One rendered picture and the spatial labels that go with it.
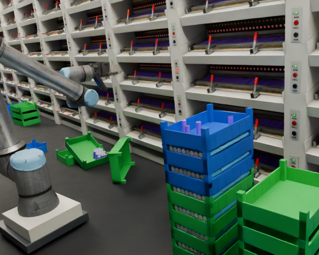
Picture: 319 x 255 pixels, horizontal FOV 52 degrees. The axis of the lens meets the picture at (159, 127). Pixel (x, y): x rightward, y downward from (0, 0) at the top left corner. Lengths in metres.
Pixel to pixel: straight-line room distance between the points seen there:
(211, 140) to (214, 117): 0.32
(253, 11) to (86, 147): 1.59
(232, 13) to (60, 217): 1.19
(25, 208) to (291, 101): 1.24
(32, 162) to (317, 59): 1.23
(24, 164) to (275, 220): 1.07
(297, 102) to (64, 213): 1.11
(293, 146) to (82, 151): 1.56
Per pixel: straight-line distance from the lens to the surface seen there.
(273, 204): 1.10
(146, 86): 2.12
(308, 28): 1.35
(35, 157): 1.58
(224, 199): 1.22
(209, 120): 1.39
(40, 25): 3.65
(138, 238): 1.54
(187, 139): 1.10
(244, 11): 1.51
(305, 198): 1.15
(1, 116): 1.70
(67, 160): 2.47
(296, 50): 1.38
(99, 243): 1.56
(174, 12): 1.82
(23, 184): 1.61
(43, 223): 1.57
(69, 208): 1.62
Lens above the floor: 0.87
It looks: 16 degrees down
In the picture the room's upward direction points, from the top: 6 degrees counter-clockwise
